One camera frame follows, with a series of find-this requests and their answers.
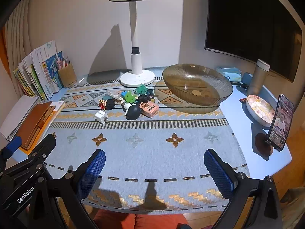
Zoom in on light green plastic plant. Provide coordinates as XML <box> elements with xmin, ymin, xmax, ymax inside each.
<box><xmin>124</xmin><ymin>90</ymin><xmax>137</xmax><ymax>104</ymax></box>

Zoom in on amber ribbed glass bowl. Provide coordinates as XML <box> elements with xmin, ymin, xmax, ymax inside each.
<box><xmin>162</xmin><ymin>64</ymin><xmax>233</xmax><ymax>106</ymax></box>

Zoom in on orange white booklet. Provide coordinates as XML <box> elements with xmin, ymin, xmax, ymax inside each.
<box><xmin>20</xmin><ymin>101</ymin><xmax>64</xmax><ymax>155</ymax></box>

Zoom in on white charger plug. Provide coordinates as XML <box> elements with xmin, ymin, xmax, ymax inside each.
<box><xmin>95</xmin><ymin>110</ymin><xmax>109</xmax><ymax>124</ymax></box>

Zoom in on red dressed doll figure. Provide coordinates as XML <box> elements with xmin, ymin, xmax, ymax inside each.
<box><xmin>99</xmin><ymin>99</ymin><xmax>115</xmax><ymax>111</ymax></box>

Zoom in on black round figure toy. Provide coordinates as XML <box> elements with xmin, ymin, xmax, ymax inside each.
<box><xmin>123</xmin><ymin>103</ymin><xmax>142</xmax><ymax>120</ymax></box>

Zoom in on patterned blue table runner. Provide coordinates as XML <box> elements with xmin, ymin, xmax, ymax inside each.
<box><xmin>45</xmin><ymin>77</ymin><xmax>249</xmax><ymax>214</ymax></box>

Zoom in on black television screen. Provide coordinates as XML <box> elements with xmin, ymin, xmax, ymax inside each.
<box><xmin>205</xmin><ymin>0</ymin><xmax>302</xmax><ymax>82</ymax></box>

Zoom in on upright books and booklets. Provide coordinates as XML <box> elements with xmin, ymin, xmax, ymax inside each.
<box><xmin>14</xmin><ymin>40</ymin><xmax>66</xmax><ymax>101</ymax></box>

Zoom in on white desk lamp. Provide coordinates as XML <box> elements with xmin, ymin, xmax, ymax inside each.
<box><xmin>109</xmin><ymin>0</ymin><xmax>155</xmax><ymax>88</ymax></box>

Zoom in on teal crystal plastic figure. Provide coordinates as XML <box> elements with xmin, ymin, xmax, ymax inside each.
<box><xmin>134</xmin><ymin>84</ymin><xmax>147</xmax><ymax>95</ymax></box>

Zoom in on blue tissue pack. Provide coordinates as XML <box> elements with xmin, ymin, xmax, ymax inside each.
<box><xmin>216</xmin><ymin>67</ymin><xmax>242</xmax><ymax>82</ymax></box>

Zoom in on pink card box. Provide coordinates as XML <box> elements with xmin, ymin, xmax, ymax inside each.
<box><xmin>140</xmin><ymin>101</ymin><xmax>159</xmax><ymax>118</ymax></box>

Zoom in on smartphone on stand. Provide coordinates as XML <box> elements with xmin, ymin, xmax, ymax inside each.
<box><xmin>266</xmin><ymin>94</ymin><xmax>294</xmax><ymax>152</ymax></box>

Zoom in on pink oval snack dish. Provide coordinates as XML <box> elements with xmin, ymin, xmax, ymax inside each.
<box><xmin>246</xmin><ymin>95</ymin><xmax>275</xmax><ymax>128</ymax></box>

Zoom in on clear correction tape dispenser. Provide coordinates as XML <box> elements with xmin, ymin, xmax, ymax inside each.
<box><xmin>106</xmin><ymin>90</ymin><xmax>123</xmax><ymax>101</ymax></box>

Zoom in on white paper stack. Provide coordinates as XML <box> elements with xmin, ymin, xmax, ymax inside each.
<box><xmin>1</xmin><ymin>95</ymin><xmax>40</xmax><ymax>141</ymax></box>

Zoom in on cork pen holder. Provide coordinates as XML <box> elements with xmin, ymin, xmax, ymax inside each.
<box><xmin>58</xmin><ymin>64</ymin><xmax>77</xmax><ymax>88</ymax></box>

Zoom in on blue rectangular box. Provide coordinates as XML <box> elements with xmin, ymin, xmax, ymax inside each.
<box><xmin>121</xmin><ymin>91</ymin><xmax>127</xmax><ymax>98</ymax></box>

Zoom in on brown leather notebook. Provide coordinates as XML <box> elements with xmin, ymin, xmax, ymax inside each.
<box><xmin>17</xmin><ymin>102</ymin><xmax>55</xmax><ymax>150</ymax></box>

